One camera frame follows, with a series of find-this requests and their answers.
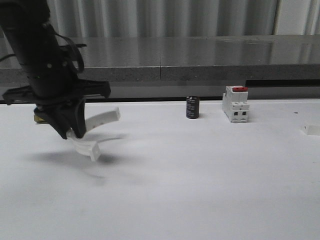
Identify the white half pipe clamp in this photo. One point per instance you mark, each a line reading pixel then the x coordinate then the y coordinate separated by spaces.
pixel 311 129
pixel 91 148

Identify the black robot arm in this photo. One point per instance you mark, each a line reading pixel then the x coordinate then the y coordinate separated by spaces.
pixel 51 69

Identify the black cylindrical capacitor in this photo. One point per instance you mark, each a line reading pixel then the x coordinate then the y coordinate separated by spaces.
pixel 192 107

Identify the white circuit breaker red switch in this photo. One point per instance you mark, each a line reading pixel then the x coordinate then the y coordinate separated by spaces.
pixel 235 103

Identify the brass valve red handwheel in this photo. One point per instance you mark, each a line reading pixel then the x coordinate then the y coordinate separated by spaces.
pixel 37 118

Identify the grey stone counter ledge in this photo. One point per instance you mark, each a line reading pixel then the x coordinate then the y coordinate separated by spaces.
pixel 271 66

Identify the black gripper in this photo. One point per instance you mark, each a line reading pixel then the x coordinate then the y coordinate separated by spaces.
pixel 75 110

